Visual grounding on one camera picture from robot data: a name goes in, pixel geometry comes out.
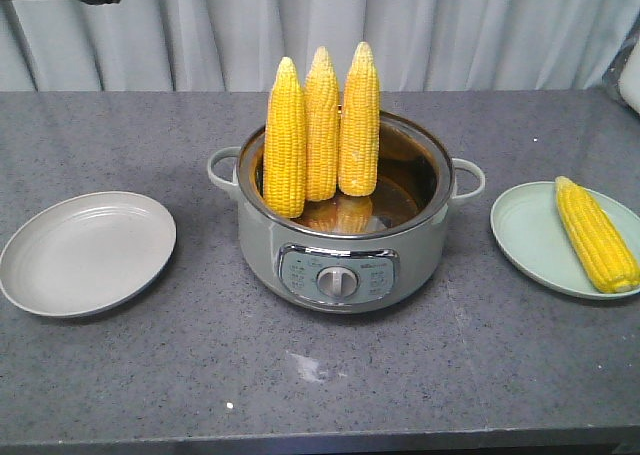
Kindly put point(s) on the white rice cooker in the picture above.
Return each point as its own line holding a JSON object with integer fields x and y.
{"x": 621, "y": 79}

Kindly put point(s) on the beige round plate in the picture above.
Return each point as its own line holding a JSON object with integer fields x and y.
{"x": 87, "y": 254}

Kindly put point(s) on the green electric cooking pot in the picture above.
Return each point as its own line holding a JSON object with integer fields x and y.
{"x": 352, "y": 254}

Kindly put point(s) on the light green round plate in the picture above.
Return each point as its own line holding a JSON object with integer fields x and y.
{"x": 526, "y": 225}

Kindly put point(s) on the yellow corn cob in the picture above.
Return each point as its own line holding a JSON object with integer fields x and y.
{"x": 284, "y": 159}
{"x": 360, "y": 123}
{"x": 321, "y": 104}
{"x": 603, "y": 253}

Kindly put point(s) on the grey pleated curtain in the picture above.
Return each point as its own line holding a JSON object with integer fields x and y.
{"x": 236, "y": 45}

